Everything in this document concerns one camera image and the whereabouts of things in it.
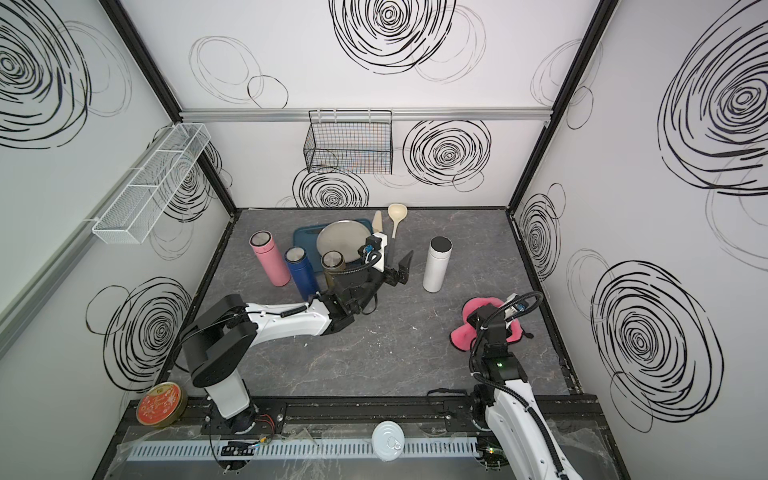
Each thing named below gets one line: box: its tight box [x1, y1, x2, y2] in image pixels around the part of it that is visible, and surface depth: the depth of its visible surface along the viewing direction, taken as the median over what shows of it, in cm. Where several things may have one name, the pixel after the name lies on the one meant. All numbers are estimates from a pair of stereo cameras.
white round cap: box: [371, 420, 405, 462], surface depth 67 cm
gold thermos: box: [320, 250, 347, 290], surface depth 80 cm
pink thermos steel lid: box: [249, 230, 291, 287], surface depth 87 cm
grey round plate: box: [316, 220, 372, 263], surface depth 114 cm
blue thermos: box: [284, 246, 319, 301], surface depth 84 cm
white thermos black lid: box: [422, 235, 454, 293], surface depth 86 cm
